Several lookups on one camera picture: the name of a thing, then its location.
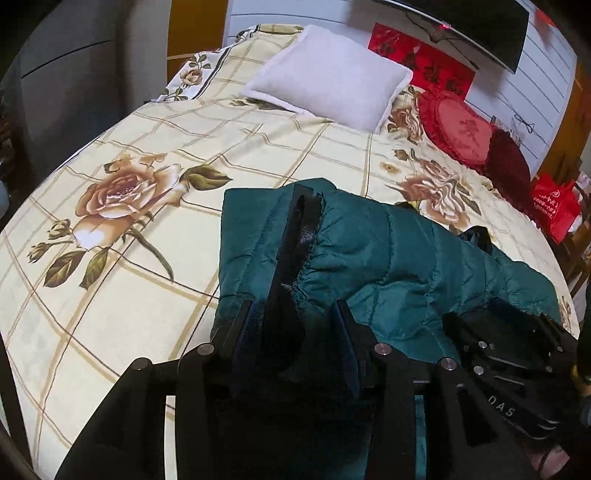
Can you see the red shopping bag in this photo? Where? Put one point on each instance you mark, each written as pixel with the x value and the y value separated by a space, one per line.
pixel 554 207

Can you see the red wall banner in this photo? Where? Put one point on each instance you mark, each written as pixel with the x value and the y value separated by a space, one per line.
pixel 415 55

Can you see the white square pillow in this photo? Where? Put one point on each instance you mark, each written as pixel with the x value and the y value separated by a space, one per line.
pixel 323 78

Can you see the green puffer jacket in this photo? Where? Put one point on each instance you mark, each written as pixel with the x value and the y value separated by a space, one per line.
pixel 392 258

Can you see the bed with floral checked sheet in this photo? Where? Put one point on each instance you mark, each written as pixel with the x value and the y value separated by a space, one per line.
pixel 115 286

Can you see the dark red velvet pillow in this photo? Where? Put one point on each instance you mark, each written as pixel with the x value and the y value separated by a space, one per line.
pixel 508 161

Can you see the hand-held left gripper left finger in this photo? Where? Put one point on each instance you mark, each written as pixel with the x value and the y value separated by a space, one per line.
pixel 244 337

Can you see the wooden chair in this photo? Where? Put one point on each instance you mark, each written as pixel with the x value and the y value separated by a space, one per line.
pixel 581 258

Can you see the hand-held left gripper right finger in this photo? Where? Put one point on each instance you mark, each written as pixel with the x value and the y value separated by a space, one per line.
pixel 347 344

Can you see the black wall television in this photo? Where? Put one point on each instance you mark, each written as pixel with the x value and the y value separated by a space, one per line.
pixel 485 27

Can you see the grey wardrobe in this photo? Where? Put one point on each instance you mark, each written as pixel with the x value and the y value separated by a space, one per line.
pixel 69 69

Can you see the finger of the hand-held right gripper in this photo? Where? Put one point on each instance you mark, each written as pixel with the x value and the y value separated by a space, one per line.
pixel 531 323
pixel 471 341

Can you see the red heart-shaped pillow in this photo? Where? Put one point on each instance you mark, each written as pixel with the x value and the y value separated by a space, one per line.
pixel 461 129

